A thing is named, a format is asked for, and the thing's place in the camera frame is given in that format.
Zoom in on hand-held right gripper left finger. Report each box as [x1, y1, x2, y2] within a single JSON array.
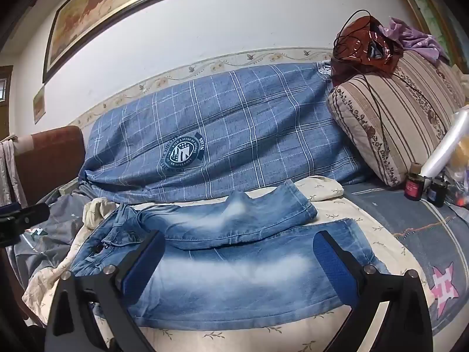
[[44, 230, 166, 352]]

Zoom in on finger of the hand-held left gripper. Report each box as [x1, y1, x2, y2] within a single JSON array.
[[0, 202, 50, 248]]

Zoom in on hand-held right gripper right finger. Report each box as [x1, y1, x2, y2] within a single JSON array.
[[313, 230, 434, 352]]

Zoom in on faded blue denim pants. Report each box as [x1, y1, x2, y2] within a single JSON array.
[[69, 179, 391, 329]]

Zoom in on grey star-print cloth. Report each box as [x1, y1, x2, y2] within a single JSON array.
[[7, 185, 96, 290]]

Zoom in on pale hanging cloth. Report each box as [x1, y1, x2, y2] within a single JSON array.
[[0, 137, 28, 209]]

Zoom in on brown headboard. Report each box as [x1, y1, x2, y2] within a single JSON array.
[[15, 125, 86, 206]]

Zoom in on blue bedsheet with pink pattern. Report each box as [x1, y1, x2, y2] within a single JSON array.
[[342, 181, 469, 338]]

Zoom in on cream leaf-print bedsheet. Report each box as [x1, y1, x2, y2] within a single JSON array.
[[22, 176, 436, 352]]

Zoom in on dark bottle with red label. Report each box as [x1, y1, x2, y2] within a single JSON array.
[[404, 162, 426, 202]]

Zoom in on small dark bottle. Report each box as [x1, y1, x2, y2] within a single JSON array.
[[427, 176, 449, 208]]

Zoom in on striped floral pillow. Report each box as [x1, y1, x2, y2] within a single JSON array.
[[326, 49, 468, 187]]

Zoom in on blue plaid quilt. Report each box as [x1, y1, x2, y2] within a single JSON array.
[[79, 60, 371, 204]]

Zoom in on clear plastic bag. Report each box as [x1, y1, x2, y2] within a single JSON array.
[[445, 143, 469, 209]]

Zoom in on clear plastic roll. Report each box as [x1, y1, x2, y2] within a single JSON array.
[[419, 110, 469, 178]]

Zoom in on red plastic bag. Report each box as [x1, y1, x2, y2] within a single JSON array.
[[331, 15, 404, 77]]

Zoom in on large framed painting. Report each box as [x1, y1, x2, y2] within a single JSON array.
[[42, 0, 261, 83]]

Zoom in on purple cloth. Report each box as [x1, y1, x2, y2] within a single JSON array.
[[381, 16, 449, 63]]

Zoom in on green framed picture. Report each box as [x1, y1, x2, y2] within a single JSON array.
[[388, 0, 466, 67]]

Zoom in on wooden window frame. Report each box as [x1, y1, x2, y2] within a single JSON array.
[[0, 65, 13, 140]]

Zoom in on small wall picture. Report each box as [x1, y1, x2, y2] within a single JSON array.
[[33, 85, 45, 124]]

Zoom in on black cable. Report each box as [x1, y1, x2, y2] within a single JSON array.
[[333, 9, 392, 155]]

